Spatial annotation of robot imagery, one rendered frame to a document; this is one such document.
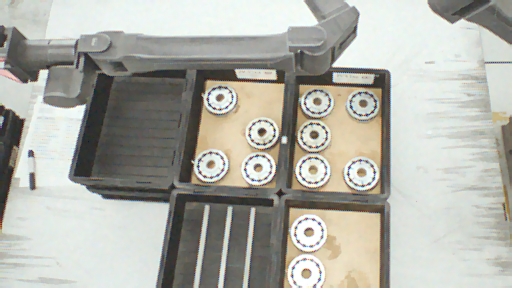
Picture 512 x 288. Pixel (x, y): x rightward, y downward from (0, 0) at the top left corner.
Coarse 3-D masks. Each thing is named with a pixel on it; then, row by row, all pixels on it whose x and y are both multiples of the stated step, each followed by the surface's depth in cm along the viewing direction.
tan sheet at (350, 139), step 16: (336, 96) 155; (336, 112) 153; (336, 128) 151; (352, 128) 151; (368, 128) 150; (336, 144) 149; (352, 144) 149; (368, 144) 148; (336, 160) 147; (336, 176) 145; (368, 192) 143
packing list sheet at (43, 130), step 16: (48, 112) 170; (64, 112) 170; (80, 112) 169; (32, 128) 168; (48, 128) 168; (64, 128) 167; (32, 144) 166; (48, 144) 165; (64, 144) 165; (48, 160) 163; (64, 160) 163; (16, 176) 162; (48, 176) 161; (64, 176) 161
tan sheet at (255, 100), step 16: (208, 80) 158; (240, 96) 156; (256, 96) 155; (272, 96) 155; (208, 112) 154; (240, 112) 154; (256, 112) 153; (272, 112) 153; (208, 128) 152; (224, 128) 152; (240, 128) 152; (208, 144) 150; (224, 144) 150; (240, 144) 150; (240, 160) 148; (240, 176) 146
